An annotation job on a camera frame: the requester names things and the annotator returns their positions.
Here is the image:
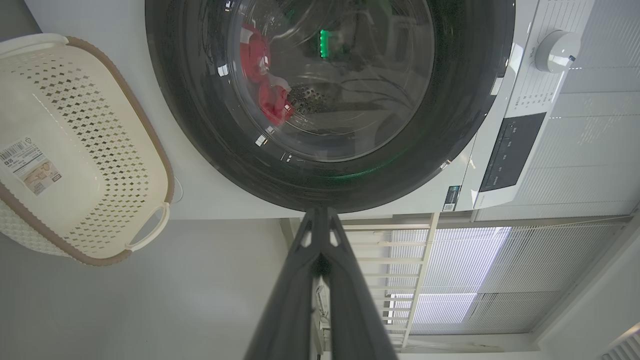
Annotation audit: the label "black round glass washer door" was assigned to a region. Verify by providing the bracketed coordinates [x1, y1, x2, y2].
[145, 0, 516, 213]

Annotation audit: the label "cream perforated laundry basket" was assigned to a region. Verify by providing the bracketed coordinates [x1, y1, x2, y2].
[0, 33, 175, 267]

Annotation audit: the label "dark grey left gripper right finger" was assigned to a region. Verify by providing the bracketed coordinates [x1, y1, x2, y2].
[322, 207, 398, 360]

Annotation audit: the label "white plastic appliance dial knob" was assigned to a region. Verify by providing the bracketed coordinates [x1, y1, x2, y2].
[534, 30, 582, 74]

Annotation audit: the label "printed paper label with barcode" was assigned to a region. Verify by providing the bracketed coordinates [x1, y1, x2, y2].
[0, 139, 63, 196]

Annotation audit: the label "white window blinds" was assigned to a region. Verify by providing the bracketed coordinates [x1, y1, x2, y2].
[385, 0, 640, 336]

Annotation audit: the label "black QR code sticker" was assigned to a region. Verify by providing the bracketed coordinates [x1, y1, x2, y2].
[444, 185, 462, 212]

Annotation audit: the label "white slatted railing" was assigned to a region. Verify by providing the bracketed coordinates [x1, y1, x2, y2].
[280, 212, 441, 351]

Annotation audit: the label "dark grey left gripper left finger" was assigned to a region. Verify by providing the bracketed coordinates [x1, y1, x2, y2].
[244, 207, 323, 360]

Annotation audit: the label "white front-load washing machine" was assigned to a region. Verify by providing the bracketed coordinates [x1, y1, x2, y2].
[24, 0, 598, 223]

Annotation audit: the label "red and white garment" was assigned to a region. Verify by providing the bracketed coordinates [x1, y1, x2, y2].
[240, 24, 295, 126]

